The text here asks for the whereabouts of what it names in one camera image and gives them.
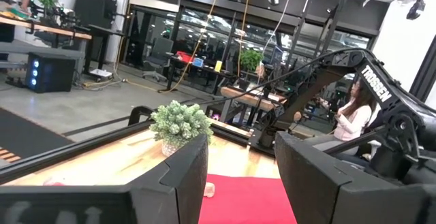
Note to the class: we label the green artificial potted plant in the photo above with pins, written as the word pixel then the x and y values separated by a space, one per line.
pixel 177 122

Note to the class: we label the red cloth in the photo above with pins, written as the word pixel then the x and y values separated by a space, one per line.
pixel 245 203

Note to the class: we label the black computer tower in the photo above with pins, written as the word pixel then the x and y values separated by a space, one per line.
pixel 51 72

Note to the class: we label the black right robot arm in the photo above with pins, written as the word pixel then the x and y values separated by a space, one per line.
pixel 374 84

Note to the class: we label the black metal table frame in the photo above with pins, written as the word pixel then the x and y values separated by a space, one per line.
pixel 68 152

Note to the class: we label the black orange-striped floor mat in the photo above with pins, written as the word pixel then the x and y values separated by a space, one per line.
pixel 27 132

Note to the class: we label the green background plant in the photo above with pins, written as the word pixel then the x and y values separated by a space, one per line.
pixel 251 60
pixel 47 0

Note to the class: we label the wooden background table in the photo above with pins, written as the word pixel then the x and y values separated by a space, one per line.
pixel 51 30
pixel 248 98

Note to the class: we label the grey office chair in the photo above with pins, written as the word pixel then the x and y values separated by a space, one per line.
pixel 160 52

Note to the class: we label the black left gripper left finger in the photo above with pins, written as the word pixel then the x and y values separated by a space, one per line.
pixel 184 183

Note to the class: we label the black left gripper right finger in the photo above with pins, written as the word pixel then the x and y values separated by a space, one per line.
pixel 306 183

